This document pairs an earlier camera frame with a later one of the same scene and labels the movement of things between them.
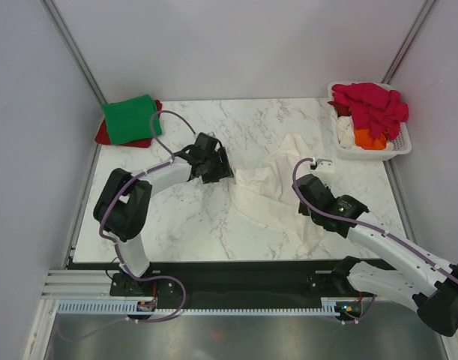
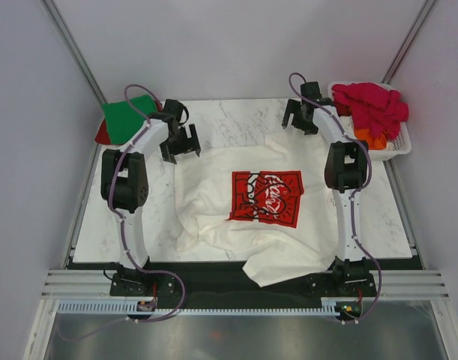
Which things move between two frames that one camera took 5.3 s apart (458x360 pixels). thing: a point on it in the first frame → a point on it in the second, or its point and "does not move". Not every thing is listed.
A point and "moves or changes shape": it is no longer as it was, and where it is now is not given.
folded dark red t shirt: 103,136 does not move
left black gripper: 223,170 → 192,143
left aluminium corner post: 74,47 does not move
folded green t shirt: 133,119 does not move
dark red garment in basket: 342,110 does not move
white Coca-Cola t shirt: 264,193 moves or changes shape
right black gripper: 302,209 → 291,107
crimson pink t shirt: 372,106 does not move
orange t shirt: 363,138 does not move
